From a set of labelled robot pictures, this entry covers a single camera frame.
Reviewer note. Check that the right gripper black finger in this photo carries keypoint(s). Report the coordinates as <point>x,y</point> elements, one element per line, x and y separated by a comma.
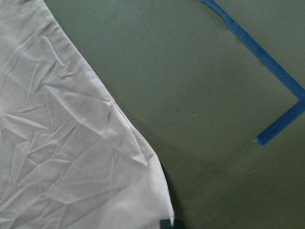
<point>166,224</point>

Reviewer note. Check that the pink Snoopy t-shirt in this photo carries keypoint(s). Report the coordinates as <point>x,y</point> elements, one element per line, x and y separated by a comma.
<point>69,157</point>

